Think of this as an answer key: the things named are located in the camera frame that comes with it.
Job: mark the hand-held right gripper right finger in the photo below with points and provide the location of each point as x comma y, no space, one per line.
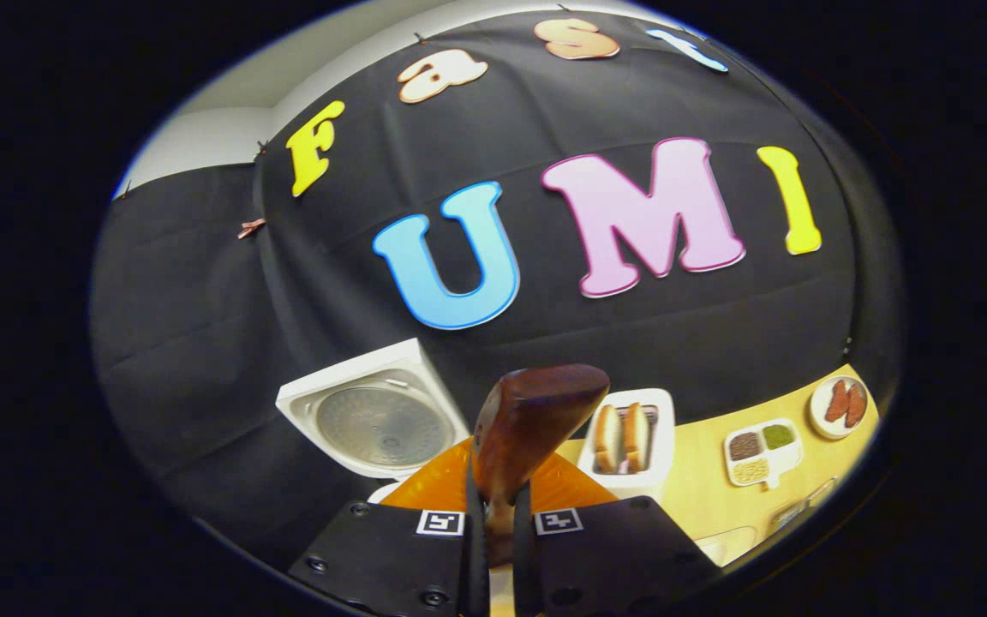
613,557

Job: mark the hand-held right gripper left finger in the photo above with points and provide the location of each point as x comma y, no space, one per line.
391,557

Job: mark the white rice cooker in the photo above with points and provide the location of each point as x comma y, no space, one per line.
382,424

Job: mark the brown wooden spoon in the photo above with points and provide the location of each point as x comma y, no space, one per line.
528,420

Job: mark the bread slice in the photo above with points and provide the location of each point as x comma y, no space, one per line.
637,437
607,439

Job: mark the white toaster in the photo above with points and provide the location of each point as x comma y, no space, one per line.
660,446

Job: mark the white divided bean dish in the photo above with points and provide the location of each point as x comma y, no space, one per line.
789,458

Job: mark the white round plate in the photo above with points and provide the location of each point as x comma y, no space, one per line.
819,411

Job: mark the red meat slice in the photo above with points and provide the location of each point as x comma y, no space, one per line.
856,405
838,401

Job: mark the red clothespin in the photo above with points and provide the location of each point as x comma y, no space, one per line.
251,227

